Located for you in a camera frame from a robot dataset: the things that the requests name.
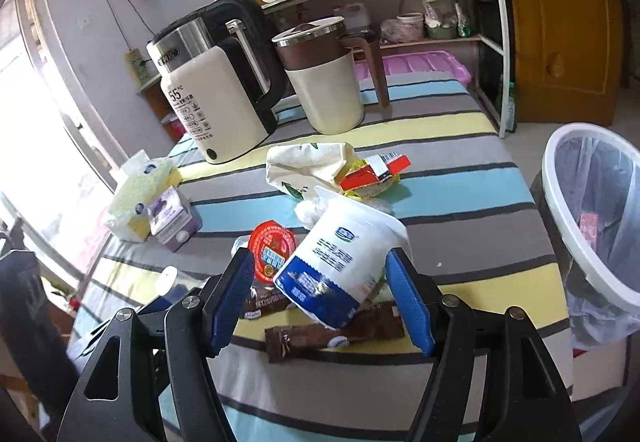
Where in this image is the brown chocolate wrapper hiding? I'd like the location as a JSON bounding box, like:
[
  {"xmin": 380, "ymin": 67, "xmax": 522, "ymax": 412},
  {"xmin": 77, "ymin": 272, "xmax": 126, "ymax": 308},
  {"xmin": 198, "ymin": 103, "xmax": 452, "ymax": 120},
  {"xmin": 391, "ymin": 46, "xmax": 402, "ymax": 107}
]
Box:
[
  {"xmin": 240, "ymin": 284, "xmax": 294, "ymax": 321},
  {"xmin": 265, "ymin": 302, "xmax": 405, "ymax": 363}
]

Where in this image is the red foil lid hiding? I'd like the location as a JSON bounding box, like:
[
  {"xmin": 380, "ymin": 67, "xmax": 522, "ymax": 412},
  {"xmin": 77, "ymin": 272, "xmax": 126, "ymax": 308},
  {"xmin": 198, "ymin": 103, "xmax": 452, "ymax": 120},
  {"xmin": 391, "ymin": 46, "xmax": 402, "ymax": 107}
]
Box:
[{"xmin": 247, "ymin": 220, "xmax": 296, "ymax": 285}]

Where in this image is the white blue yogurt tub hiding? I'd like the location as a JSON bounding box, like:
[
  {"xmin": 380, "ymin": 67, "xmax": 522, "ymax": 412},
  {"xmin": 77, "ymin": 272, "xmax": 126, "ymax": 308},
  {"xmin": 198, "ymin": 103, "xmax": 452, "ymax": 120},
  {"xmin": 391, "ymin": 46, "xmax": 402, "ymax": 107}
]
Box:
[{"xmin": 273, "ymin": 187, "xmax": 411, "ymax": 329}]

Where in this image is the yellow red snack wrapper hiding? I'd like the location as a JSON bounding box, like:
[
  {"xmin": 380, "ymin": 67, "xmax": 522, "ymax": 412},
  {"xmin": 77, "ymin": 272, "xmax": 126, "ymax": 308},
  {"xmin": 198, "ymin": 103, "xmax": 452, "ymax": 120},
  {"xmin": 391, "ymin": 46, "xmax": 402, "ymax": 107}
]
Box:
[{"xmin": 340, "ymin": 153, "xmax": 411, "ymax": 200}]

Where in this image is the cream paper bag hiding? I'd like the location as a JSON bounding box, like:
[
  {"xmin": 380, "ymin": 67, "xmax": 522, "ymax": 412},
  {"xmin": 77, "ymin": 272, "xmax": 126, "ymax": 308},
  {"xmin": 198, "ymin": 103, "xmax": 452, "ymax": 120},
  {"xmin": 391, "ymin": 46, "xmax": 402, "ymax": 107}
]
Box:
[{"xmin": 266, "ymin": 143, "xmax": 358, "ymax": 200}]

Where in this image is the strawberry milk carton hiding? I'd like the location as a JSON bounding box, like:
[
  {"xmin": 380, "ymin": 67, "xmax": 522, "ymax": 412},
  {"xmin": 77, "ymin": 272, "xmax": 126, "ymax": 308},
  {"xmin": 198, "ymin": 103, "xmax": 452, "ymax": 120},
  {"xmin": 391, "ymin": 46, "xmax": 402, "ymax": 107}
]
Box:
[{"xmin": 579, "ymin": 212, "xmax": 599, "ymax": 250}]

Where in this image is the clear plastic bag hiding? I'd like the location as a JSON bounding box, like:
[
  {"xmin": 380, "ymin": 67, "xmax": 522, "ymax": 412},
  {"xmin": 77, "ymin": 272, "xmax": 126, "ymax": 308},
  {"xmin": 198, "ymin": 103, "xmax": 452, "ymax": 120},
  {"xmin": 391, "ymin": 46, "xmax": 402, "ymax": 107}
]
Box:
[{"xmin": 294, "ymin": 195, "xmax": 335, "ymax": 231}]

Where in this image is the white trash bin with liner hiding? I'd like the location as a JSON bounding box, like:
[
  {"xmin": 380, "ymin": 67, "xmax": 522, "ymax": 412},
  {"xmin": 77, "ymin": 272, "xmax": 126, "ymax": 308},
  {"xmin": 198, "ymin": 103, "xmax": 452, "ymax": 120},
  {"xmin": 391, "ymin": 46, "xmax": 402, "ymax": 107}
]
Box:
[{"xmin": 530, "ymin": 122, "xmax": 639, "ymax": 351}]

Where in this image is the striped tablecloth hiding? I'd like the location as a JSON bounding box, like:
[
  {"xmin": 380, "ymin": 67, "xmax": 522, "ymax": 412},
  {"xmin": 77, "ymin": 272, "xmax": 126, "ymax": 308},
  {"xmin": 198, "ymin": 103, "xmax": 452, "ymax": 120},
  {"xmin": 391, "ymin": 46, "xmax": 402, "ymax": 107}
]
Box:
[{"xmin": 73, "ymin": 76, "xmax": 573, "ymax": 441}]

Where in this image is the purple milk carton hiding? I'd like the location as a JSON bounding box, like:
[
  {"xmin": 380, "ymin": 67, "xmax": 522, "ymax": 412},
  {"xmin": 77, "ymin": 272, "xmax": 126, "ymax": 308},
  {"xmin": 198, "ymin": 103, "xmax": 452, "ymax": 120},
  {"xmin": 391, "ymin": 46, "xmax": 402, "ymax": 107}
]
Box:
[{"xmin": 146, "ymin": 186, "xmax": 203, "ymax": 252}]

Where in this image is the yellow tissue pack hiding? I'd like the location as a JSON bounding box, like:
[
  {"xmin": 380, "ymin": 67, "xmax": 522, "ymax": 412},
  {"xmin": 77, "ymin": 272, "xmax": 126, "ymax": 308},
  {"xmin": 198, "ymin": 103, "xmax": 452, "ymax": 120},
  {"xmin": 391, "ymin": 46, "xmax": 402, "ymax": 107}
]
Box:
[{"xmin": 104, "ymin": 150, "xmax": 182, "ymax": 243}]

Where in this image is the pink lidded storage box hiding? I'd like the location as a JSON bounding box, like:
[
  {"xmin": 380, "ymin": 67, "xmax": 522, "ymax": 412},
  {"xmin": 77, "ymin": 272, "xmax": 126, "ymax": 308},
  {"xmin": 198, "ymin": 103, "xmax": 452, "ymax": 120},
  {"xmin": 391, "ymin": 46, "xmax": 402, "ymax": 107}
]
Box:
[{"xmin": 383, "ymin": 50, "xmax": 472, "ymax": 87}]

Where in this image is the white electric kettle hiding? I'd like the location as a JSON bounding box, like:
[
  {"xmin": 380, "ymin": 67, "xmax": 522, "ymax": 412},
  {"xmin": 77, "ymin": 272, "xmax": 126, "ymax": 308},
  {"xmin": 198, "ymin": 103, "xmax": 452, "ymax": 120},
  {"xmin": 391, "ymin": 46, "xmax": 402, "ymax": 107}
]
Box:
[{"xmin": 146, "ymin": 0, "xmax": 290, "ymax": 165}]

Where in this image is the cream brown lidded pitcher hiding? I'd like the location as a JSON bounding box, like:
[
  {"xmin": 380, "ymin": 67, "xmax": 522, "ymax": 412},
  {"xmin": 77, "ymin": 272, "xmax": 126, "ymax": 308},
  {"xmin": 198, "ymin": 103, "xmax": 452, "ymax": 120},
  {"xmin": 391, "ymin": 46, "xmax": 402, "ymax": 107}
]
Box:
[{"xmin": 271, "ymin": 16, "xmax": 390, "ymax": 135}]

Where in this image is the yellow wooden door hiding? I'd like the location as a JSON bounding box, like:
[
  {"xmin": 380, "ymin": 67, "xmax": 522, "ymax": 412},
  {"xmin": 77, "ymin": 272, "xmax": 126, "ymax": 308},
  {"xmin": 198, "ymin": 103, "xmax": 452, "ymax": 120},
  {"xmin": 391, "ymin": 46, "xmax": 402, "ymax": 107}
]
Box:
[{"xmin": 512, "ymin": 0, "xmax": 624, "ymax": 127}]

